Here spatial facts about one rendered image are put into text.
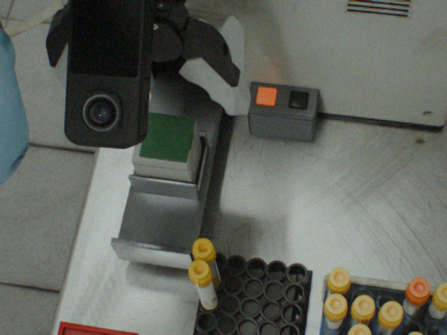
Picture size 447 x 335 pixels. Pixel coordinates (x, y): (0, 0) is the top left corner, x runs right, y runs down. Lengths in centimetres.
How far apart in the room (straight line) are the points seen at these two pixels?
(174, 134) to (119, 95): 19
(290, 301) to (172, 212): 12
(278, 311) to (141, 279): 12
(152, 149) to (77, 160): 113
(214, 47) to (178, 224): 22
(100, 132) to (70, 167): 130
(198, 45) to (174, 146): 15
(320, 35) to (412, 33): 7
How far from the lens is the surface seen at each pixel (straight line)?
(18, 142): 31
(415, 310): 67
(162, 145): 68
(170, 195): 73
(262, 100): 75
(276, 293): 72
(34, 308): 172
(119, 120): 50
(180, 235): 72
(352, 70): 73
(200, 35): 54
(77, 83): 51
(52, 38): 58
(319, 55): 72
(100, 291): 76
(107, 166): 80
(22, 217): 179
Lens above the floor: 159
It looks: 65 degrees down
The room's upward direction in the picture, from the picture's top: 10 degrees counter-clockwise
